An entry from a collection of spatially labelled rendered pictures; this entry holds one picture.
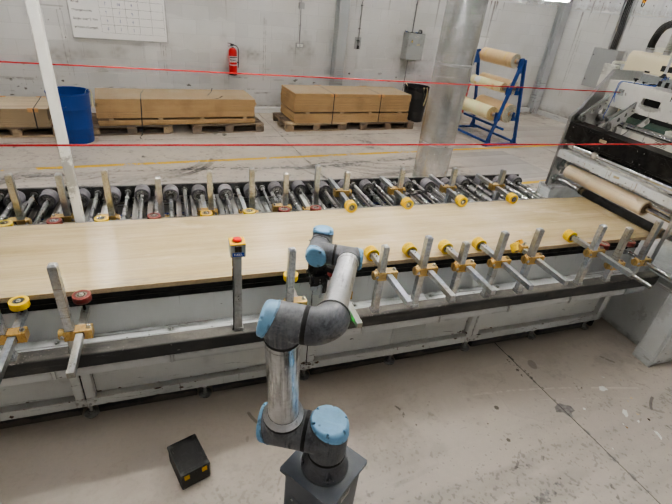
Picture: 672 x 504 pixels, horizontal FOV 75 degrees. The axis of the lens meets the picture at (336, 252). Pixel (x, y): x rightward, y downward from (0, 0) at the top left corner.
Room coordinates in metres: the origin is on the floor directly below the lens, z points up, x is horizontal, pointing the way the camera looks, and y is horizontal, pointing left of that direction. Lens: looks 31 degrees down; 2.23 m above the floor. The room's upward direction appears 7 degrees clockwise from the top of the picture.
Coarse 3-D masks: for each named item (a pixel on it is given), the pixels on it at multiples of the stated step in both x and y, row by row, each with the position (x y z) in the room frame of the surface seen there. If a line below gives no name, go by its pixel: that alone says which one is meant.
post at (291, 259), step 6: (288, 252) 1.81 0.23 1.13; (294, 252) 1.80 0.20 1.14; (288, 258) 1.80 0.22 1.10; (294, 258) 1.80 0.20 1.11; (288, 264) 1.80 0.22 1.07; (294, 264) 1.80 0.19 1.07; (288, 270) 1.79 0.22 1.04; (294, 270) 1.80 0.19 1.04; (288, 276) 1.79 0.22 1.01; (294, 276) 1.80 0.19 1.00; (288, 282) 1.79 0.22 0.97; (294, 282) 1.80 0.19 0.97; (288, 288) 1.79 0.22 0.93; (288, 294) 1.79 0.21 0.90; (288, 300) 1.79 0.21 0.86
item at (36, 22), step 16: (32, 0) 2.29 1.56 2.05; (32, 16) 2.29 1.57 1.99; (32, 32) 2.28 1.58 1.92; (48, 48) 2.33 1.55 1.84; (48, 64) 2.30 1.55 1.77; (48, 80) 2.29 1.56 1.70; (48, 96) 2.28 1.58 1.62; (64, 128) 2.31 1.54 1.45; (64, 160) 2.29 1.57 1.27; (80, 208) 2.30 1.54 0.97
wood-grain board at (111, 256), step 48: (0, 240) 1.97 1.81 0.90; (48, 240) 2.02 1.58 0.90; (96, 240) 2.08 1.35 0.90; (144, 240) 2.14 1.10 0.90; (192, 240) 2.20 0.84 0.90; (288, 240) 2.33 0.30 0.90; (336, 240) 2.40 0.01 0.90; (384, 240) 2.47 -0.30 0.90; (528, 240) 2.71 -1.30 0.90; (0, 288) 1.58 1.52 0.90; (48, 288) 1.62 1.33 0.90; (96, 288) 1.66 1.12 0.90; (144, 288) 1.73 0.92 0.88
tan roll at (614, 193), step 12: (564, 168) 3.97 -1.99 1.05; (576, 168) 3.84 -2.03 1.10; (576, 180) 3.76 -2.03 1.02; (588, 180) 3.66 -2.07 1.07; (600, 180) 3.59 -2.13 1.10; (600, 192) 3.52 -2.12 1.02; (612, 192) 3.42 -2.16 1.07; (624, 192) 3.36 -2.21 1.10; (624, 204) 3.30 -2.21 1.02; (636, 204) 3.21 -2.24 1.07; (648, 204) 3.20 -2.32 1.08; (660, 216) 3.06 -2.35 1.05
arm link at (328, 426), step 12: (324, 408) 1.13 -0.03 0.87; (336, 408) 1.14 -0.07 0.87; (312, 420) 1.07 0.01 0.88; (324, 420) 1.08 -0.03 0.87; (336, 420) 1.09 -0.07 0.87; (348, 420) 1.11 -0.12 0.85; (312, 432) 1.05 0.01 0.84; (324, 432) 1.03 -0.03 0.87; (336, 432) 1.04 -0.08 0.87; (348, 432) 1.07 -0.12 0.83; (300, 444) 1.02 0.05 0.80; (312, 444) 1.02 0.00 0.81; (324, 444) 1.01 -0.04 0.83; (336, 444) 1.02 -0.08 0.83; (312, 456) 1.03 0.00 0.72; (324, 456) 1.01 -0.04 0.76; (336, 456) 1.02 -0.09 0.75
